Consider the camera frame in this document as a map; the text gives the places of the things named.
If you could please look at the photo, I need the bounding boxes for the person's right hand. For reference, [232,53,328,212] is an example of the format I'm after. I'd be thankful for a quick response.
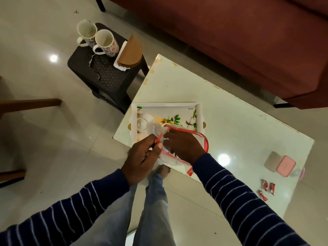
[163,128,207,166]

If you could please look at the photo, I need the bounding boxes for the person's left hand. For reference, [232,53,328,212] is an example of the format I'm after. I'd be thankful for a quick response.
[121,134,164,187]

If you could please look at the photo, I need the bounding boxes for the clear bag with red zip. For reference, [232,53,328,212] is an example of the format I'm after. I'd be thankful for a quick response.
[150,123,209,177]

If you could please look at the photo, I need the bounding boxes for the white floral tray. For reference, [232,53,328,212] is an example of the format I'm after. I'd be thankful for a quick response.
[127,102,207,148]

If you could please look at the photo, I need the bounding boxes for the clear plastic container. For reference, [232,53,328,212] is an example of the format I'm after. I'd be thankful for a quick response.
[264,151,285,175]

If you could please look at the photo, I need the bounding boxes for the white paper napkins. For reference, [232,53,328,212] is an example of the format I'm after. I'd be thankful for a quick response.
[113,41,128,71]

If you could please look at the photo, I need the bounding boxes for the pink container lid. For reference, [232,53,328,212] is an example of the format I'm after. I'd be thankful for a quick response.
[276,155,297,178]

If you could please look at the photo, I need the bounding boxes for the wooden napkin holder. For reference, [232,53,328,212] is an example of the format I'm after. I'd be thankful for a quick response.
[117,34,143,69]

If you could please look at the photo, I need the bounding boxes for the white floral mug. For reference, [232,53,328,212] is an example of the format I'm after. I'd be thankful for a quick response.
[77,19,98,48]
[93,29,120,57]

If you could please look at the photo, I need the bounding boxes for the person's left forearm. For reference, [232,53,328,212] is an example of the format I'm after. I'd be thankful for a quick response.
[0,168,131,246]

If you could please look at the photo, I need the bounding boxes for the person's right forearm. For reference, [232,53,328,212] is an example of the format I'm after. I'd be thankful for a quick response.
[192,153,309,246]

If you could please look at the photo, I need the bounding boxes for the person's right leg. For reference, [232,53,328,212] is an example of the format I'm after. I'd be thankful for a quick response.
[133,165,177,246]

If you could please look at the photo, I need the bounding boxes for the person's leg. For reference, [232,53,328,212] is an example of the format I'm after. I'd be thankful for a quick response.
[74,183,138,246]
[133,165,177,246]

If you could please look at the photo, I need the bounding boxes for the person's left leg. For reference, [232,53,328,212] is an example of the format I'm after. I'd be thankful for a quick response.
[74,183,138,246]

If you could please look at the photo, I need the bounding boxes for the dark plastic stool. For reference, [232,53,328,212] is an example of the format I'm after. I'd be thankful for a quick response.
[67,22,150,114]

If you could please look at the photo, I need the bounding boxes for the red sofa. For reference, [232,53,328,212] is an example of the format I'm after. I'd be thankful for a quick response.
[95,0,328,110]

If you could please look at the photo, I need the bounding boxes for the wooden armchair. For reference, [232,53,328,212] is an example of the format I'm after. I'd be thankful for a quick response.
[0,77,62,189]

